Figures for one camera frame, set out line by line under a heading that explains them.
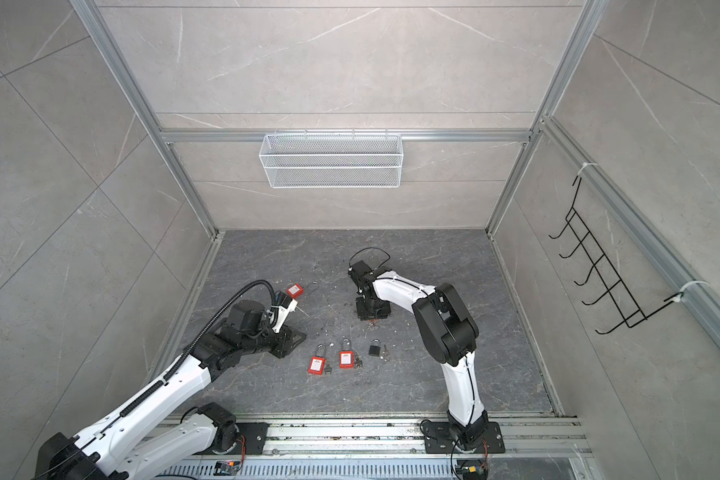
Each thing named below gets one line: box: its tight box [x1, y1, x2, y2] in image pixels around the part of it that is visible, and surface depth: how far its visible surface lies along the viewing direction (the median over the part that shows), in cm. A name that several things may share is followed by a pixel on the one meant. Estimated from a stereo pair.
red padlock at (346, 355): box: [339, 338, 355, 369], surface depth 87 cm
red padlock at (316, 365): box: [307, 356, 326, 375], surface depth 85 cm
